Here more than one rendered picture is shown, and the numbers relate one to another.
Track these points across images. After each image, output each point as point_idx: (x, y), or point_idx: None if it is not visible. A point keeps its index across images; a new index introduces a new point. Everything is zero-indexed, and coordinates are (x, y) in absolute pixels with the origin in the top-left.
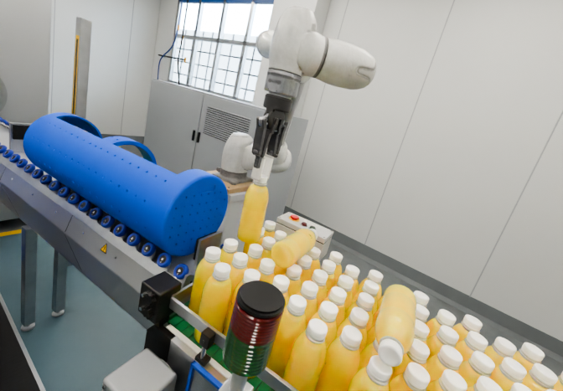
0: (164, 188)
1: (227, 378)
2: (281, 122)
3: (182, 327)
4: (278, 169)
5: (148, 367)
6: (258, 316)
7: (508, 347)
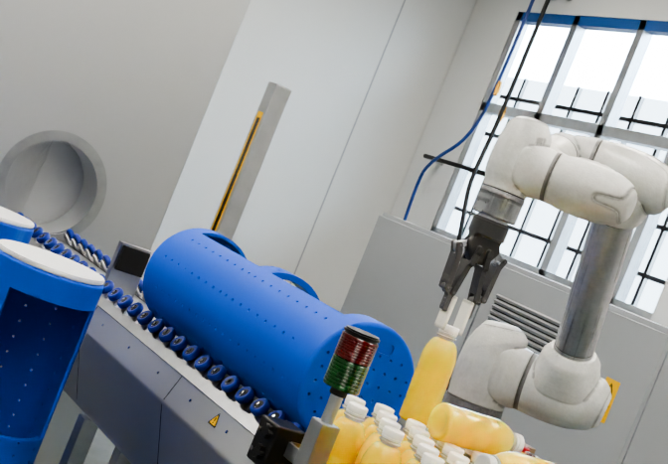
0: (321, 325)
1: None
2: (488, 254)
3: None
4: (570, 416)
5: None
6: (353, 333)
7: None
